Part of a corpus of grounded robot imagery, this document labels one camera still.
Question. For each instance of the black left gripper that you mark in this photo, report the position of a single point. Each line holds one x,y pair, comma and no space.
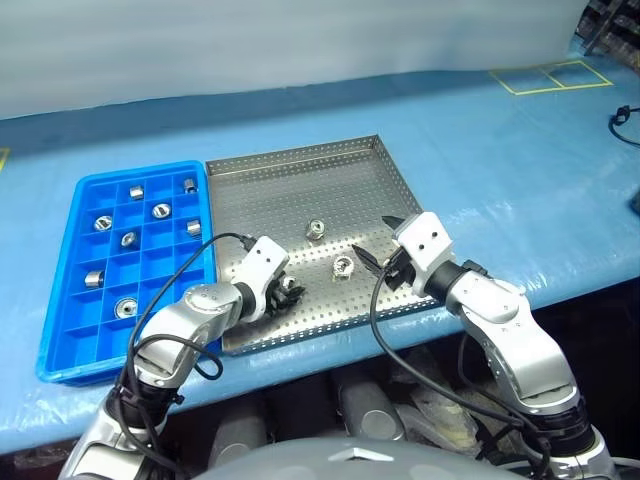
274,299

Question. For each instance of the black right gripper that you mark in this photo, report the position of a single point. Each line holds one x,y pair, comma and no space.
398,270

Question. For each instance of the metal roller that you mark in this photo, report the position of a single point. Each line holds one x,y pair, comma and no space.
316,229
136,192
342,266
103,222
288,282
93,279
194,227
160,210
125,307
129,239
190,185

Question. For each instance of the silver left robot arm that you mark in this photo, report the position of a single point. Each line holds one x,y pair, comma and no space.
200,310

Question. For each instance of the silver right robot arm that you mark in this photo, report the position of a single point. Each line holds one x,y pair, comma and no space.
515,345

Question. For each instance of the perforated steel tray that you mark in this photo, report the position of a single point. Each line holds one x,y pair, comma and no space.
280,195

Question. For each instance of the blue plastic compartment tray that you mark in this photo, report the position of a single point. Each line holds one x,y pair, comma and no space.
150,250

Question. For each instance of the dark grey rounded cylinder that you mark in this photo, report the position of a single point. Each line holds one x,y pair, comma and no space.
237,440
372,412

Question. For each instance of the blue plastic table cover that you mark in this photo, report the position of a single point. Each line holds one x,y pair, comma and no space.
500,165

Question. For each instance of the grey robot torso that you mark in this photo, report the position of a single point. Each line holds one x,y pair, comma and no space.
310,465

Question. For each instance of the clear crumpled plastic sheet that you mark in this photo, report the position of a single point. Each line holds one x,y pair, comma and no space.
440,405

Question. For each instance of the yellow tape double square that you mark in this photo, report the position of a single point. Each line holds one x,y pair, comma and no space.
550,77

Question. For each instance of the dark cluttered shelf rack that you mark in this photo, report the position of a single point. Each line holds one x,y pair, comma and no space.
612,30

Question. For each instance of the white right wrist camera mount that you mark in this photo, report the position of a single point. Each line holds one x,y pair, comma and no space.
425,245

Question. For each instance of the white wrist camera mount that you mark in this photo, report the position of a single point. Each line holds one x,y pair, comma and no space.
425,245
262,265

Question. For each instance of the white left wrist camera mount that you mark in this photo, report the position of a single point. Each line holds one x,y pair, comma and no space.
262,265

